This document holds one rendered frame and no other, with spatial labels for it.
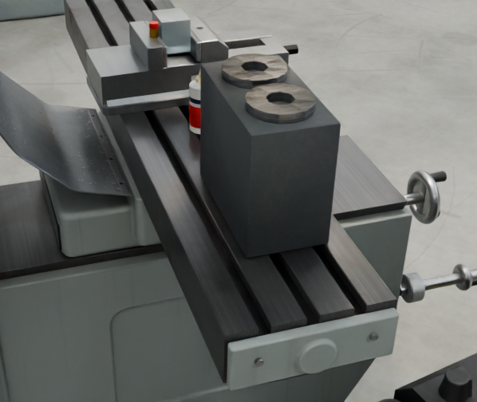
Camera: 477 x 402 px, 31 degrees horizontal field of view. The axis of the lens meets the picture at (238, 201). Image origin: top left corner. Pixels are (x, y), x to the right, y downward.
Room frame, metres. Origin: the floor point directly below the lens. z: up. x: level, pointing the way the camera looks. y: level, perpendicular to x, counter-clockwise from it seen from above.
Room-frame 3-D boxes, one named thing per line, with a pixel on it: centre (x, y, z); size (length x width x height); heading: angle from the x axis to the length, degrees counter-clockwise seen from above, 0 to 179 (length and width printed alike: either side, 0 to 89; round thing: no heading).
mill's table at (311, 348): (1.35, 0.10, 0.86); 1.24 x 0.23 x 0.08; 20
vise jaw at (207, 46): (1.43, 0.08, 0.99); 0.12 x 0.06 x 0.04; 22
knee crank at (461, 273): (1.40, -0.44, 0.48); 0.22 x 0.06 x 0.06; 110
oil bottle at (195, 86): (1.25, 0.07, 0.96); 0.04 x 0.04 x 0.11
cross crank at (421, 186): (1.52, -0.36, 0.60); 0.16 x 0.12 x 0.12; 110
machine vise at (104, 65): (1.42, 0.10, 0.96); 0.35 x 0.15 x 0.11; 112
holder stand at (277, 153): (1.02, -0.03, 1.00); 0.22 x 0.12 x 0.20; 19
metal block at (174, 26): (1.41, 0.13, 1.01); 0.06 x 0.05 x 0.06; 22
